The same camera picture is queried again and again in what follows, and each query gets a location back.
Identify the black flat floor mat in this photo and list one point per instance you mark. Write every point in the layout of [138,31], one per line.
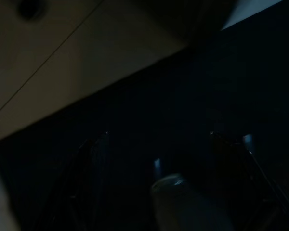
[159,108]

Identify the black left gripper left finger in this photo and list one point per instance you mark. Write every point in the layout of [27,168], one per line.
[82,187]

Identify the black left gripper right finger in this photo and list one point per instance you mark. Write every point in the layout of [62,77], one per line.
[243,183]

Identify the clear jar with white lid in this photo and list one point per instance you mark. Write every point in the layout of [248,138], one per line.
[183,204]

